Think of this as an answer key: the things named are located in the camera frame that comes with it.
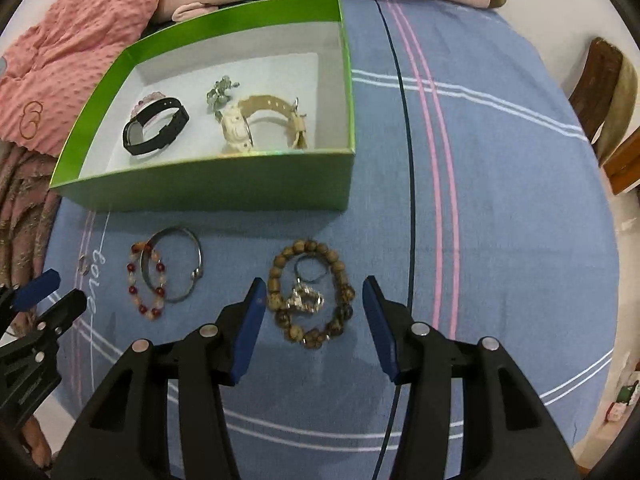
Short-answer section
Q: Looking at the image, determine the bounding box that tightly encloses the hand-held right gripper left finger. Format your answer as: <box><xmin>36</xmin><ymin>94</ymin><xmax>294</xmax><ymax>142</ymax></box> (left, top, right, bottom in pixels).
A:
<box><xmin>52</xmin><ymin>277</ymin><xmax>267</xmax><ymax>480</ymax></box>

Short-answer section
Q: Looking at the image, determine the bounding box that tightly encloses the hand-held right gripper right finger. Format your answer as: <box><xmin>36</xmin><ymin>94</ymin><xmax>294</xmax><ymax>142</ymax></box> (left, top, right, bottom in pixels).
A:
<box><xmin>362</xmin><ymin>276</ymin><xmax>581</xmax><ymax>480</ymax></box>

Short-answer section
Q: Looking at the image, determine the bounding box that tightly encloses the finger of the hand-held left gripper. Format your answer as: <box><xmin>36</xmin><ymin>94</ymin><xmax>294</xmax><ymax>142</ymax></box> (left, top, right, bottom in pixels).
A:
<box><xmin>0</xmin><ymin>269</ymin><xmax>62</xmax><ymax>322</ymax></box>
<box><xmin>0</xmin><ymin>288</ymin><xmax>88</xmax><ymax>357</ymax></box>

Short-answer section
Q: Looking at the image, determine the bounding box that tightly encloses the silver charm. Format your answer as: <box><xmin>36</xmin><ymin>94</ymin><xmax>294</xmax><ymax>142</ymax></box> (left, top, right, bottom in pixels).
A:
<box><xmin>285</xmin><ymin>285</ymin><xmax>326</xmax><ymax>315</ymax></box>

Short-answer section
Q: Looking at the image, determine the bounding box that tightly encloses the brown wooden bead bracelet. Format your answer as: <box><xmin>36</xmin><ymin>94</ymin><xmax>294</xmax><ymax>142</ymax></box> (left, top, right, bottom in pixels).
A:
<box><xmin>267</xmin><ymin>240</ymin><xmax>356</xmax><ymax>348</ymax></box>

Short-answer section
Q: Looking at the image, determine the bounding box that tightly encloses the green cardboard box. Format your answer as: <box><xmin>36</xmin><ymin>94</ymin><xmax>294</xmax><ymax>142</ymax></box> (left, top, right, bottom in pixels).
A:
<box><xmin>49</xmin><ymin>0</ymin><xmax>357</xmax><ymax>212</ymax></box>

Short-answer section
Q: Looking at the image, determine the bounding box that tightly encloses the black wristwatch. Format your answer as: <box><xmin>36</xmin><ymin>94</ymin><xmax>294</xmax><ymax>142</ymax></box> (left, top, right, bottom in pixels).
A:
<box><xmin>122</xmin><ymin>96</ymin><xmax>190</xmax><ymax>157</ymax></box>

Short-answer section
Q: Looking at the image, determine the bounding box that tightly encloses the cream white wristwatch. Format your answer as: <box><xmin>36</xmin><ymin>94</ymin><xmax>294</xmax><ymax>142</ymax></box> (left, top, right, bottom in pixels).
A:
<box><xmin>216</xmin><ymin>94</ymin><xmax>310</xmax><ymax>155</ymax></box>

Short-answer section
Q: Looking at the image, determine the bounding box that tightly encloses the green jade pendant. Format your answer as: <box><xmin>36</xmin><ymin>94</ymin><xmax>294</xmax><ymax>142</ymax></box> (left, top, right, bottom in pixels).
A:
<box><xmin>205</xmin><ymin>75</ymin><xmax>241</xmax><ymax>110</ymax></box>

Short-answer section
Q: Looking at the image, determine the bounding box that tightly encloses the person's left forearm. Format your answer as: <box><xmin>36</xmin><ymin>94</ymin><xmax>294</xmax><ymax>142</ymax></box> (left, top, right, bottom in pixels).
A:
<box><xmin>21</xmin><ymin>417</ymin><xmax>52</xmax><ymax>468</ymax></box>

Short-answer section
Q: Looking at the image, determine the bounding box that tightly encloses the thin metal bangle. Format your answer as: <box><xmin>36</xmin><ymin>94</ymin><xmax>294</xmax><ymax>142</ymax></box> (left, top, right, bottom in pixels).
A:
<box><xmin>140</xmin><ymin>226</ymin><xmax>205</xmax><ymax>304</ymax></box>

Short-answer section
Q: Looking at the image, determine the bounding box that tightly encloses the brown fringed blanket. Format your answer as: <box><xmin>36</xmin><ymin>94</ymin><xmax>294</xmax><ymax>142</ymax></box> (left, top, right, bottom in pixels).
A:
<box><xmin>0</xmin><ymin>142</ymin><xmax>63</xmax><ymax>291</ymax></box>

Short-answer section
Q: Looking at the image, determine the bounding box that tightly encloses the pink dotted blanket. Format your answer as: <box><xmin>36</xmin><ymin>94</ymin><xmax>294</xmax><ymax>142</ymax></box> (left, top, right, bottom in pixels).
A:
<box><xmin>0</xmin><ymin>0</ymin><xmax>186</xmax><ymax>157</ymax></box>

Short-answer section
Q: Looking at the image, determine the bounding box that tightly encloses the wooden chair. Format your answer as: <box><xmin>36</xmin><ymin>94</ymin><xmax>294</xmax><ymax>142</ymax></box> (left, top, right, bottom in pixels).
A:
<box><xmin>567</xmin><ymin>37</ymin><xmax>623</xmax><ymax>146</ymax></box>

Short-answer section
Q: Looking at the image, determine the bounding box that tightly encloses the olive cloth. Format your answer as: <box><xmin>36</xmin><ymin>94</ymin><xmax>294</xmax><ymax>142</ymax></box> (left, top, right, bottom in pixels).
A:
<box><xmin>595</xmin><ymin>52</ymin><xmax>640</xmax><ymax>166</ymax></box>

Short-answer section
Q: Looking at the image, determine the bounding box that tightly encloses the red and pink bead bracelet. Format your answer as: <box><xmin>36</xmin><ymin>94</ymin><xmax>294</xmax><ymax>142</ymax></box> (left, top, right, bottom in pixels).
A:
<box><xmin>129</xmin><ymin>241</ymin><xmax>168</xmax><ymax>320</ymax></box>

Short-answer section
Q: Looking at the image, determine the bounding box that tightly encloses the dark metal ring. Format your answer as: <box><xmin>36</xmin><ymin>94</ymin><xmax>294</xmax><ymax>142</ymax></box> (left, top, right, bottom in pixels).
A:
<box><xmin>294</xmin><ymin>256</ymin><xmax>327</xmax><ymax>283</ymax></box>

